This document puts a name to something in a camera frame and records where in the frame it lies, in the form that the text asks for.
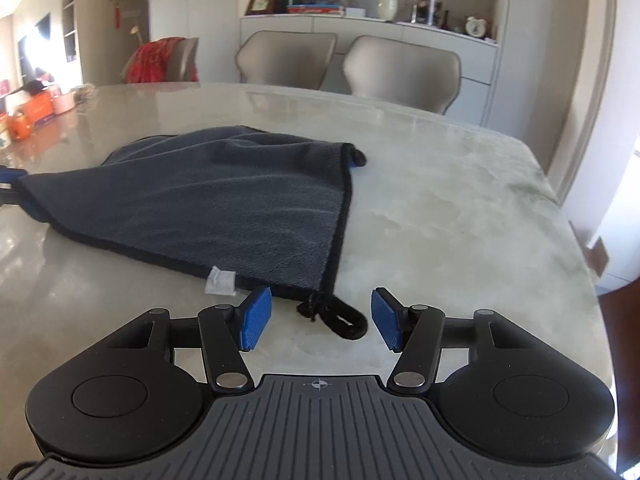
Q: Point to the blue and grey towel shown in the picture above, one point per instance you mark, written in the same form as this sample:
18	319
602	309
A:
241	207

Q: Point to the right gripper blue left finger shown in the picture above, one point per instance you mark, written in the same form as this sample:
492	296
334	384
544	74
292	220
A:
254	314

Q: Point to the framed picture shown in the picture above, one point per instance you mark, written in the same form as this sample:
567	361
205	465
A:
260	7

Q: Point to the clear photo display case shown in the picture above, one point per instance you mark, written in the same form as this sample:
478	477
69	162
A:
426	12

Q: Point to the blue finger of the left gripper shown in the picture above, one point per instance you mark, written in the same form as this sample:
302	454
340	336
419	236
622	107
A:
10	175

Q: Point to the right beige dining chair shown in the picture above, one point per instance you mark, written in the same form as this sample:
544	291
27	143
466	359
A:
393	71

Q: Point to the beige dining chair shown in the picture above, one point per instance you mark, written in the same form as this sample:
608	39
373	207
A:
393	71
286	59

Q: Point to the white alarm clock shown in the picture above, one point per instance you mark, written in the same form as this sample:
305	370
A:
476	27

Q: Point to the white sideboard cabinet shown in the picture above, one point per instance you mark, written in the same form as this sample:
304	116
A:
477	57

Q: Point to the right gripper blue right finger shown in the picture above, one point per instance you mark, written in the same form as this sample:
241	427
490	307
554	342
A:
391	318

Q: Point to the stack of books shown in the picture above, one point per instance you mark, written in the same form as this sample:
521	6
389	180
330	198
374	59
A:
316	9

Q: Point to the chair with red cloth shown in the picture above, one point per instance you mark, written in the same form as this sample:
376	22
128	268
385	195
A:
171	59

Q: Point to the orange box on table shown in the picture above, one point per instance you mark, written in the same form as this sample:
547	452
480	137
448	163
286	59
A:
26	112

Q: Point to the left beige dining chair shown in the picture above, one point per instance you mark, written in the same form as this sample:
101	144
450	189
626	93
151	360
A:
286	59

